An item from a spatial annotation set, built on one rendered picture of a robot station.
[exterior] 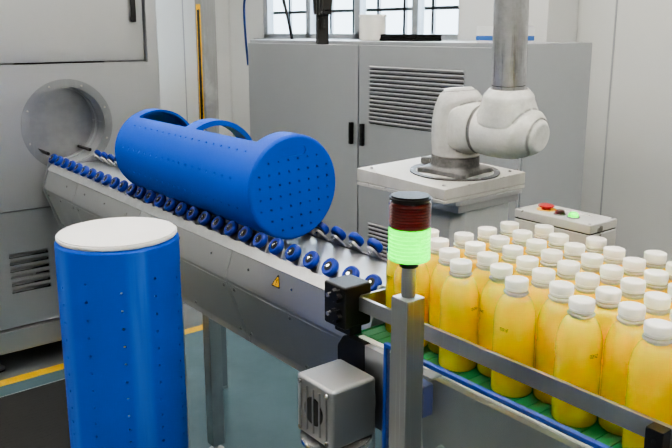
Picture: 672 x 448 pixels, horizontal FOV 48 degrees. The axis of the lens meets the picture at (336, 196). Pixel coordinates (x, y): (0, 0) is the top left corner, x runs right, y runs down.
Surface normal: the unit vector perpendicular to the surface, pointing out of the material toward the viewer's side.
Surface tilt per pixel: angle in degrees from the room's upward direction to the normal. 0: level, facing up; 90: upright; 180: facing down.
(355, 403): 90
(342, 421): 90
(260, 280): 71
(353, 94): 90
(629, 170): 90
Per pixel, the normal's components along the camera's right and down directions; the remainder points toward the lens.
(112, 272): 0.21, 0.21
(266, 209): 0.62, 0.16
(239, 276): -0.74, -0.20
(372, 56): -0.77, 0.14
